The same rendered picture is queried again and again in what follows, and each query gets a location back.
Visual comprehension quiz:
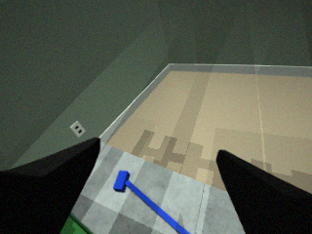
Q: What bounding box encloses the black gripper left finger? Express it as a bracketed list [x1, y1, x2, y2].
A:
[0, 137, 101, 234]

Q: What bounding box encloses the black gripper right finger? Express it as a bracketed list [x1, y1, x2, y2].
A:
[216, 150, 312, 234]

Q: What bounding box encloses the green putting mat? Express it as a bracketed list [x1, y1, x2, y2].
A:
[60, 214, 94, 234]

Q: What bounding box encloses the blue golf putter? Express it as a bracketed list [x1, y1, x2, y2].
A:
[113, 170, 190, 234]

